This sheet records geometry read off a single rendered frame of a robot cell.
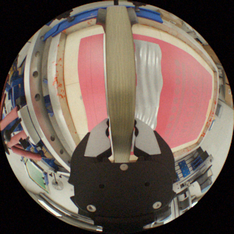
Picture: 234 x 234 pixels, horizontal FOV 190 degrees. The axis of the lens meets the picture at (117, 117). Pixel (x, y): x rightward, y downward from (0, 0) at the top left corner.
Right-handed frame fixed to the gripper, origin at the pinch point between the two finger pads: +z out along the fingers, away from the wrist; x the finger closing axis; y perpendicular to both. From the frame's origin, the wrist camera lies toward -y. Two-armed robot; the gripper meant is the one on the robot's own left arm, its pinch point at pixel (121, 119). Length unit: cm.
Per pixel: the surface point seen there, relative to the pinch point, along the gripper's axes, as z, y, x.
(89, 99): 6.2, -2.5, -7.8
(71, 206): -123, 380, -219
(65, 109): 4.4, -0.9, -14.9
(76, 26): 3.8, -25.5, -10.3
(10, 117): -9, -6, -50
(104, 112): 6.2, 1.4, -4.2
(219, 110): 45, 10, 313
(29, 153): -8, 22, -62
